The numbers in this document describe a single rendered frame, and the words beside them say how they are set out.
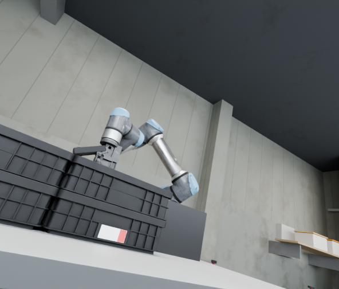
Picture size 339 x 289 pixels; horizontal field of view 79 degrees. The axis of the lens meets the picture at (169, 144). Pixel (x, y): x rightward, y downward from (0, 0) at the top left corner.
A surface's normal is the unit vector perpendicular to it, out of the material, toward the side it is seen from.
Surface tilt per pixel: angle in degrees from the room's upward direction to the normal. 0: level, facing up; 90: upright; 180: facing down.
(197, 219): 90
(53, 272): 90
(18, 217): 90
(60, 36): 90
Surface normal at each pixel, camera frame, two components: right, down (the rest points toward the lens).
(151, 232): 0.59, -0.22
